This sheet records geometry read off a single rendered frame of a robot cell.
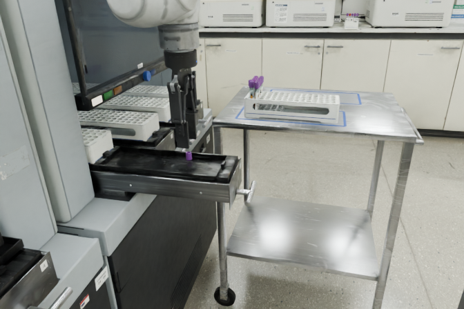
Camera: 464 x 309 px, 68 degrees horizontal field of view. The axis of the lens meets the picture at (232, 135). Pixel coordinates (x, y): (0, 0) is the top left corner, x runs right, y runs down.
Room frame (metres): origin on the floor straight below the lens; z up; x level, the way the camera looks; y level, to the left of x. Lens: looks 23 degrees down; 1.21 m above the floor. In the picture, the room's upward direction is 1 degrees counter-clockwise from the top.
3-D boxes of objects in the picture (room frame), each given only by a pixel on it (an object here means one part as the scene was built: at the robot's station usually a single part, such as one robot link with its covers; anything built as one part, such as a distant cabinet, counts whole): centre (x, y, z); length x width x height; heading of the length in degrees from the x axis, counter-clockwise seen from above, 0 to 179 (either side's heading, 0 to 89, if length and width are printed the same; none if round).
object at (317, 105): (1.07, -0.20, 0.85); 0.30 x 0.10 x 0.06; 74
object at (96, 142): (0.85, 0.48, 0.83); 0.30 x 0.10 x 0.06; 77
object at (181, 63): (0.80, 0.11, 1.04); 0.08 x 0.07 x 0.09; 167
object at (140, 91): (1.27, 0.31, 0.83); 0.30 x 0.10 x 0.06; 77
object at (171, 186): (0.80, 0.30, 0.78); 0.73 x 0.14 x 0.09; 77
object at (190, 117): (0.83, 0.11, 0.88); 0.03 x 0.01 x 0.07; 77
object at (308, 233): (1.17, -0.29, 0.41); 0.67 x 0.46 x 0.82; 75
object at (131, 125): (0.98, 0.38, 0.83); 0.30 x 0.10 x 0.06; 77
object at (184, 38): (0.80, 0.11, 1.11); 0.09 x 0.09 x 0.06
